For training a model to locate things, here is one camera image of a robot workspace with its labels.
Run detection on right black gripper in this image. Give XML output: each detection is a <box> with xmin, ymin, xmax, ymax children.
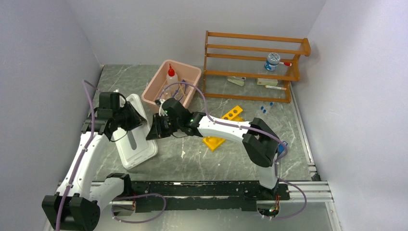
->
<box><xmin>147</xmin><ymin>113</ymin><xmax>182</xmax><ymax>141</ymax></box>

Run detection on white plastic tray lid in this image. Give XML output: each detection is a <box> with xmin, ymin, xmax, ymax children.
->
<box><xmin>112</xmin><ymin>94</ymin><xmax>158</xmax><ymax>170</ymax></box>

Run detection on blue safety glasses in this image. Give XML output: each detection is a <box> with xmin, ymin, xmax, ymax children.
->
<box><xmin>172</xmin><ymin>80</ymin><xmax>188</xmax><ymax>102</ymax></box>

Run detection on tan rubber tubing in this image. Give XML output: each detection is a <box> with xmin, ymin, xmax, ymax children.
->
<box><xmin>178</xmin><ymin>80</ymin><xmax>188</xmax><ymax>98</ymax></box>

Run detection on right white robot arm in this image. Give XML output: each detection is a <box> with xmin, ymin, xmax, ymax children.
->
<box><xmin>146</xmin><ymin>98</ymin><xmax>279</xmax><ymax>199</ymax></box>

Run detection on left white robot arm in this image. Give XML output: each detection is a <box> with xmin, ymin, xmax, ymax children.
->
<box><xmin>41</xmin><ymin>92</ymin><xmax>147</xmax><ymax>231</ymax></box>

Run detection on pink plastic bin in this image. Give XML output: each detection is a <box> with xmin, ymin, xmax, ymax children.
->
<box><xmin>141</xmin><ymin>59</ymin><xmax>202</xmax><ymax>113</ymax></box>

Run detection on red-capped squeeze bottle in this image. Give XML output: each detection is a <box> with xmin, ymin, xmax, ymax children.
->
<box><xmin>166</xmin><ymin>64</ymin><xmax>178</xmax><ymax>85</ymax></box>

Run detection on yellow test tube rack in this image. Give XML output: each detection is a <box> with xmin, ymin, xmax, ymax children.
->
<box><xmin>202</xmin><ymin>105</ymin><xmax>243</xmax><ymax>152</ymax></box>

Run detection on white stapler-like object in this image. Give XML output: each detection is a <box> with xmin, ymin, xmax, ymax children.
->
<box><xmin>227</xmin><ymin>76</ymin><xmax>246</xmax><ymax>87</ymax></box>

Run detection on orange wooden shelf rack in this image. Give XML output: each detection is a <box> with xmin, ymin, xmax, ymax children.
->
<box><xmin>202</xmin><ymin>31</ymin><xmax>312</xmax><ymax>103</ymax></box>

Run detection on red-tipped tube on shelf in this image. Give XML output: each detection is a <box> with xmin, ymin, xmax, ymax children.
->
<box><xmin>264</xmin><ymin>85</ymin><xmax>287</xmax><ymax>90</ymax></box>

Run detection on small white box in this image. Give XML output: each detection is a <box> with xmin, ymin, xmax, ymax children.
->
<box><xmin>256</xmin><ymin>78</ymin><xmax>279</xmax><ymax>86</ymax></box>

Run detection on blue black handheld tool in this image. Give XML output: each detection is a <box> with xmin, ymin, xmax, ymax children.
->
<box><xmin>277</xmin><ymin>141</ymin><xmax>288</xmax><ymax>154</ymax></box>

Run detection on blue-lidded jar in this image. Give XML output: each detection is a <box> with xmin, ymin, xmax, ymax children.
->
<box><xmin>264</xmin><ymin>52</ymin><xmax>281</xmax><ymax>71</ymax></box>

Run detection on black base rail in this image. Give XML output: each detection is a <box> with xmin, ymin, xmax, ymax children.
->
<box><xmin>110</xmin><ymin>180</ymin><xmax>290</xmax><ymax>214</ymax></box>

